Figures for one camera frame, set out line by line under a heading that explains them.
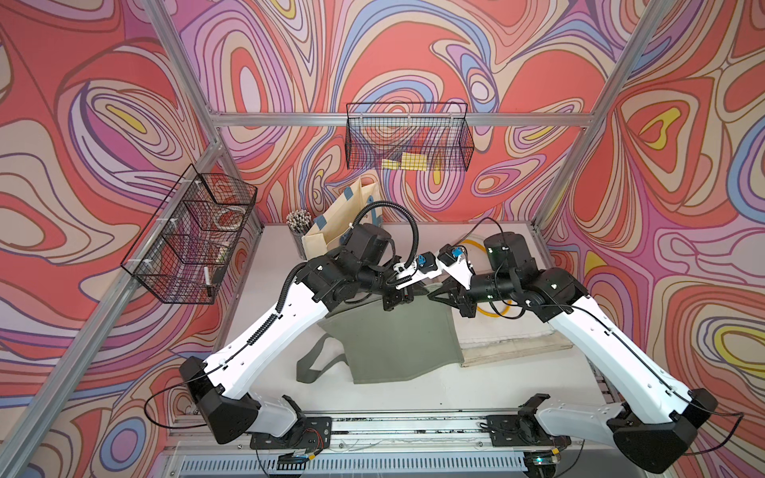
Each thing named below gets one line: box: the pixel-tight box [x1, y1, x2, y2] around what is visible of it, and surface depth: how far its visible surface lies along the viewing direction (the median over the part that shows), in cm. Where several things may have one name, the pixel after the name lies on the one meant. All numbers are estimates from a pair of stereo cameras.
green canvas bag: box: [296, 286, 465, 385], surface depth 73 cm
